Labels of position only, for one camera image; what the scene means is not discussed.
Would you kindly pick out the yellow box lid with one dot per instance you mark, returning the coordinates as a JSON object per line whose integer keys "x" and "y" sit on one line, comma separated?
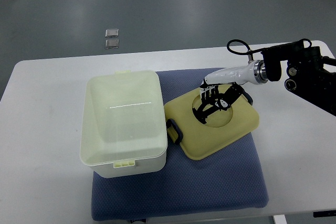
{"x": 222, "y": 128}

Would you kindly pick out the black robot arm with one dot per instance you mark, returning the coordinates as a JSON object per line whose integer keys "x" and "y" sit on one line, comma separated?
{"x": 307, "y": 77}

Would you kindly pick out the blue cushion mat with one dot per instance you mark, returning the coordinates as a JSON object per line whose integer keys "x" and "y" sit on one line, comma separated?
{"x": 229, "y": 179}

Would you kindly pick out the upper metal floor plate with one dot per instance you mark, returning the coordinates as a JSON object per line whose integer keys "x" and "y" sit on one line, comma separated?
{"x": 112, "y": 32}

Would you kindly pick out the black table bracket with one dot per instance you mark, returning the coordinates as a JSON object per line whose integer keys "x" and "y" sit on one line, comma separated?
{"x": 322, "y": 214}

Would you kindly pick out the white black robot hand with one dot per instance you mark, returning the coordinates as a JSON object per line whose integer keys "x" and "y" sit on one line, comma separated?
{"x": 223, "y": 87}

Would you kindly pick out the white storage box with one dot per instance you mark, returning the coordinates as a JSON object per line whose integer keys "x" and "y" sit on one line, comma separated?
{"x": 124, "y": 127}

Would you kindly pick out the metal floor plate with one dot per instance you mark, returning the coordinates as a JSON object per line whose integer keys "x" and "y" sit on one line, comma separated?
{"x": 112, "y": 32}
{"x": 112, "y": 43}

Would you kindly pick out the lower metal floor plate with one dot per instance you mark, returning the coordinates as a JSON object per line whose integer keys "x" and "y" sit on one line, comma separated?
{"x": 112, "y": 43}

